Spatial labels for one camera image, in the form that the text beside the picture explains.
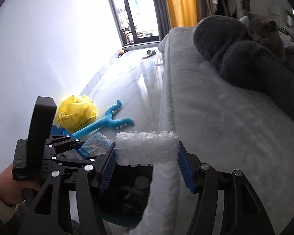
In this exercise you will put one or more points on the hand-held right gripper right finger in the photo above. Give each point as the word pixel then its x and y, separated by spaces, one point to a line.
pixel 186 171

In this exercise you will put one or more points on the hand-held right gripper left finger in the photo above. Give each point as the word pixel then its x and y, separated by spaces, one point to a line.
pixel 107 173

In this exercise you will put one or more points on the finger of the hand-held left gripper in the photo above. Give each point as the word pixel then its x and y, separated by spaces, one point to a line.
pixel 63 142
pixel 73 162

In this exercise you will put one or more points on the blue tissue packet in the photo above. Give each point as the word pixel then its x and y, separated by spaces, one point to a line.
pixel 95 145

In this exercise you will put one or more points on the dark blue trash bin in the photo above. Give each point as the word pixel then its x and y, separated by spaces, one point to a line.
pixel 127 215

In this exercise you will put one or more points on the person's left hand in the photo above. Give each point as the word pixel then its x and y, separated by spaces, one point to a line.
pixel 7 186

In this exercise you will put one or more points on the yellow plastic bag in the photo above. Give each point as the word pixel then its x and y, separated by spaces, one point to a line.
pixel 76 110

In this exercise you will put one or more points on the blue plush toy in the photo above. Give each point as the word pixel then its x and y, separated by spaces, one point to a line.
pixel 105 121

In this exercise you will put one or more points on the bed with grey plush sheet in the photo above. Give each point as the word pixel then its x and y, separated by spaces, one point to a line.
pixel 223 139

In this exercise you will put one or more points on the grey shaggy rug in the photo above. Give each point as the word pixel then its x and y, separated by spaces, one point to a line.
pixel 74 227

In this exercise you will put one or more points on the small orange floor item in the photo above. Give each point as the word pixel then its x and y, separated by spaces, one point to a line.
pixel 122 52

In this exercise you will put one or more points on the grey slipper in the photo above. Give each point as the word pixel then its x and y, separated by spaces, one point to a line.
pixel 149 53

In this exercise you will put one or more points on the dark grey fleece blanket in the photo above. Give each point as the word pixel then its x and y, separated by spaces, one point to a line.
pixel 235 53

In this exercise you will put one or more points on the black-framed glass balcony door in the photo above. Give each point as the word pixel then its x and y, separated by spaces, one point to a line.
pixel 127 9

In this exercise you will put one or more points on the grey cat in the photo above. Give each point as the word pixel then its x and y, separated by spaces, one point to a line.
pixel 267 34

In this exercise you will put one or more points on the light blue pillow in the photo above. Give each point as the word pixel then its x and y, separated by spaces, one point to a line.
pixel 243 20

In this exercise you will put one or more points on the yellow curtain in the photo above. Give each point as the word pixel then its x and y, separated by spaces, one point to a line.
pixel 181 2

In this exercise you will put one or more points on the white jacket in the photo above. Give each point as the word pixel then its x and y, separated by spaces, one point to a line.
pixel 236 0

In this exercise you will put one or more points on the white table lamp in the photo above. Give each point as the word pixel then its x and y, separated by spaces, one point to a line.
pixel 290 19

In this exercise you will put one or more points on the white desktop organizer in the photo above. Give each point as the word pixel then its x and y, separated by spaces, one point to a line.
pixel 275 9

